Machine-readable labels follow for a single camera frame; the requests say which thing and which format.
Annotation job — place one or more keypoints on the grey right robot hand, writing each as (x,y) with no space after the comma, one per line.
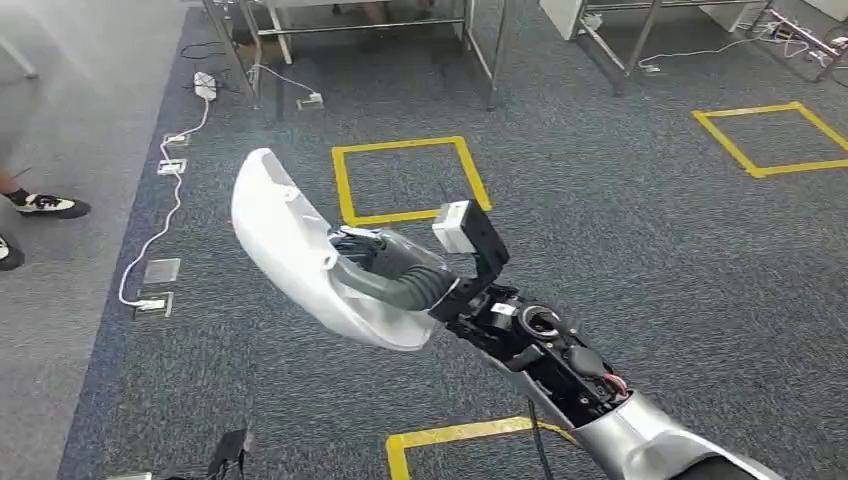
(391,255)

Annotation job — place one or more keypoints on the white plastic mirror shell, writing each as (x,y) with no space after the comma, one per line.
(285,245)

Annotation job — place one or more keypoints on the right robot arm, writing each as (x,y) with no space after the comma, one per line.
(636,444)

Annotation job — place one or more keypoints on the yellow floor tape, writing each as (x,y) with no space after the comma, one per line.
(430,436)
(729,142)
(341,185)

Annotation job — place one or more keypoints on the steel floor socket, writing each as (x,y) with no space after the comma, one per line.
(162,272)
(154,306)
(310,102)
(171,167)
(176,140)

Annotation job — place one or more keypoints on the white power adapter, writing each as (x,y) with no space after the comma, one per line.
(205,86)

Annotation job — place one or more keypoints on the white box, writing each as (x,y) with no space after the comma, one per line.
(560,16)

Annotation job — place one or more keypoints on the person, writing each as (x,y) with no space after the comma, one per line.
(46,205)

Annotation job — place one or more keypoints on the power strip with plugs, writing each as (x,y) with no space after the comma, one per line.
(805,36)

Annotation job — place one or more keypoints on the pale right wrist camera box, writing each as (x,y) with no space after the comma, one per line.
(454,228)

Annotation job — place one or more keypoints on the black right wrist camera bracket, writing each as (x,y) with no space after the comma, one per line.
(490,252)

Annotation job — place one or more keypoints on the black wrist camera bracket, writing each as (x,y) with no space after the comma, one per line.
(228,454)
(490,252)

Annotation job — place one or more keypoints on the steel frame table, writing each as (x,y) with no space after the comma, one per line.
(358,28)
(641,36)

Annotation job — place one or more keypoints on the black left wrist camera bracket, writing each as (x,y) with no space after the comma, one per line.
(228,454)

